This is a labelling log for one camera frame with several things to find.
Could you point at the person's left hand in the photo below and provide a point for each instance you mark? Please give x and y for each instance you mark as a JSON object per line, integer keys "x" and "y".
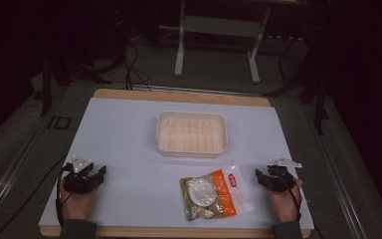
{"x": 78, "y": 204}

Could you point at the power strip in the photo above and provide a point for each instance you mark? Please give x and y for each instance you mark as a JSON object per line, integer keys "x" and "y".
{"x": 285, "y": 38}

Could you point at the white table mat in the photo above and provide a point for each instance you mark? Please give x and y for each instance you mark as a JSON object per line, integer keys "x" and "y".
{"x": 129, "y": 139}

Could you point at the cream plastic tray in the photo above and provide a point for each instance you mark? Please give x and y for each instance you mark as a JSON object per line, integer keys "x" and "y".
{"x": 191, "y": 134}

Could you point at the black stand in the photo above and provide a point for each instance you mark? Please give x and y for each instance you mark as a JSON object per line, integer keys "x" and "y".
{"x": 319, "y": 106}
{"x": 48, "y": 83}

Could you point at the black floor bracket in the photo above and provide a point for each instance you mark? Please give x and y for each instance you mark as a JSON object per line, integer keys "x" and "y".
{"x": 59, "y": 122}

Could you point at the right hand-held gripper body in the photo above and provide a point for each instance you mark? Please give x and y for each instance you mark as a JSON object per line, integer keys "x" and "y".
{"x": 280, "y": 181}

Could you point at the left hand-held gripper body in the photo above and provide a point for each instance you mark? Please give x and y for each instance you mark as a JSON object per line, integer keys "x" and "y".
{"x": 77, "y": 182}

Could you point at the person's right hand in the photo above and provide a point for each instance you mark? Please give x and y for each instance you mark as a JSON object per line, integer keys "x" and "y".
{"x": 285, "y": 204}

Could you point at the white metal stand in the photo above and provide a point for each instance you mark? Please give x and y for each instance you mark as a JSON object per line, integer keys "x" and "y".
{"x": 219, "y": 26}

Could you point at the grey metal floor rail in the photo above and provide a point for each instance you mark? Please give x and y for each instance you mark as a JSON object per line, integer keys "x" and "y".
{"x": 10, "y": 176}
{"x": 341, "y": 186}

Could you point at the orange and clear snack packet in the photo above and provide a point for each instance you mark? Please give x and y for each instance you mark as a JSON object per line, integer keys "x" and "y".
{"x": 212, "y": 194}

